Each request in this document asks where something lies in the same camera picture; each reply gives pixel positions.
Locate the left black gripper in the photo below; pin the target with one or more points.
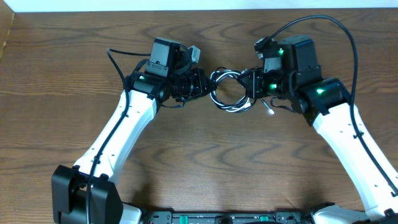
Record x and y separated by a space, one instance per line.
201 83

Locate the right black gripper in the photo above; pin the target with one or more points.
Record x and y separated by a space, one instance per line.
254 90

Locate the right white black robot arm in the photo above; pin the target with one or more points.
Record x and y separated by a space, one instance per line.
291 72

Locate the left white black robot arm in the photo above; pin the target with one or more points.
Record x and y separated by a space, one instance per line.
87 191

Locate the cardboard side panel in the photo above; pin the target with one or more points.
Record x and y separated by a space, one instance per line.
7 18

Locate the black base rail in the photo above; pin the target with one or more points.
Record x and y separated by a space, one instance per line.
280 216

